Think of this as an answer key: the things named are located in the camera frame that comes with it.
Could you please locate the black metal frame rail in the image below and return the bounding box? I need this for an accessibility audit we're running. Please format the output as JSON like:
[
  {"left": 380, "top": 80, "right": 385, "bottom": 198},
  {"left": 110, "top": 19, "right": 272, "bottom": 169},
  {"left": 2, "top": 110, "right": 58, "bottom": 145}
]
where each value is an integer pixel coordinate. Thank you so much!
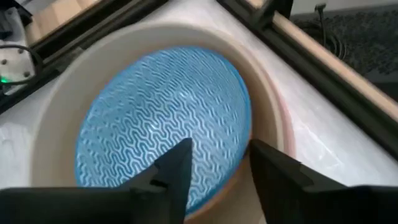
[
  {"left": 0, "top": 0, "right": 170, "bottom": 114},
  {"left": 216, "top": 0, "right": 398, "bottom": 153}
]

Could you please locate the white screwed base plate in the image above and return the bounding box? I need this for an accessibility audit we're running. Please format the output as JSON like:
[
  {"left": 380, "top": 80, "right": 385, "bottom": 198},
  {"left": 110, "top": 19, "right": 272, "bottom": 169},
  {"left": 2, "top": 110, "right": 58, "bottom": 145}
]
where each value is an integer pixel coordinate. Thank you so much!
[{"left": 0, "top": 30, "right": 37, "bottom": 96}]

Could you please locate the white device with green light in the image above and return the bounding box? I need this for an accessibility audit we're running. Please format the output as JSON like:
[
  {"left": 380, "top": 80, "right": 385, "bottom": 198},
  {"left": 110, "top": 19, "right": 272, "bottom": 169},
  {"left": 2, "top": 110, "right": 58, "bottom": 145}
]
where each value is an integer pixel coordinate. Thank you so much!
[{"left": 0, "top": 44, "right": 44, "bottom": 88}]

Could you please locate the wooden edge strip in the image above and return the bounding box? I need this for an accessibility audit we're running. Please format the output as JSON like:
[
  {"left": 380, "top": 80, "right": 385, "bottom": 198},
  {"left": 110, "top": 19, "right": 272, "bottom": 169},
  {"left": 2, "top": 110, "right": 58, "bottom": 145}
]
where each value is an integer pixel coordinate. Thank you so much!
[{"left": 245, "top": 0, "right": 398, "bottom": 124}]

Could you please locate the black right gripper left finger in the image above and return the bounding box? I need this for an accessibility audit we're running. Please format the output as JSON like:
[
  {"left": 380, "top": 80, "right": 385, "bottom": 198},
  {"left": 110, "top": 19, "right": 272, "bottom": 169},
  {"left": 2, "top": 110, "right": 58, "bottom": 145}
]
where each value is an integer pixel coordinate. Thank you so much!
[{"left": 0, "top": 138, "right": 194, "bottom": 224}]

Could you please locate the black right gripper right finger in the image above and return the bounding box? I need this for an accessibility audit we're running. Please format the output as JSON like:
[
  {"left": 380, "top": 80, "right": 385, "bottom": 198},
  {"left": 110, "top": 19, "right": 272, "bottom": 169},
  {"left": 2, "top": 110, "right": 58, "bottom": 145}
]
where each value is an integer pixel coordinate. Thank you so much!
[{"left": 248, "top": 138, "right": 398, "bottom": 224}]

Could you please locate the wooden board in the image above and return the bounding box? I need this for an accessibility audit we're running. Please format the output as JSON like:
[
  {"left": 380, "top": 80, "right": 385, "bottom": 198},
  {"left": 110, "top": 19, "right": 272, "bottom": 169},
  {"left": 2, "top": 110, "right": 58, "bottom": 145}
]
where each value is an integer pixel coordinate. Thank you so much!
[{"left": 24, "top": 0, "right": 102, "bottom": 46}]

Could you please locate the black cable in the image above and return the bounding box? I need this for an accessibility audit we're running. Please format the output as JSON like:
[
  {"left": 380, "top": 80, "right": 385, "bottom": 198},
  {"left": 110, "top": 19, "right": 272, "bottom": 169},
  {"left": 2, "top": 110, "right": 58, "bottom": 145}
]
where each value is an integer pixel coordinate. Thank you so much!
[{"left": 294, "top": 2, "right": 348, "bottom": 62}]

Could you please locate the blue wave-patterned bowl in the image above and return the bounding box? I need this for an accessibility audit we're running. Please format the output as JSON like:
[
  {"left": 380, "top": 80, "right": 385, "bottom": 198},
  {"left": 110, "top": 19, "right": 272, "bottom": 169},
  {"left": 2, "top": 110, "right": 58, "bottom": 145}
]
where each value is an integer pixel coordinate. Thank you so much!
[{"left": 73, "top": 45, "right": 252, "bottom": 215}]

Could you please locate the pale pink bowl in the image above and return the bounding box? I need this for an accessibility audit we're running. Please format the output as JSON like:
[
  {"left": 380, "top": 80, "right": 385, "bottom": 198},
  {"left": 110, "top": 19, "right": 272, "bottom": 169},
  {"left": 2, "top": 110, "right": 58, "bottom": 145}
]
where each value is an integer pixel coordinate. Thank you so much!
[{"left": 29, "top": 21, "right": 296, "bottom": 224}]

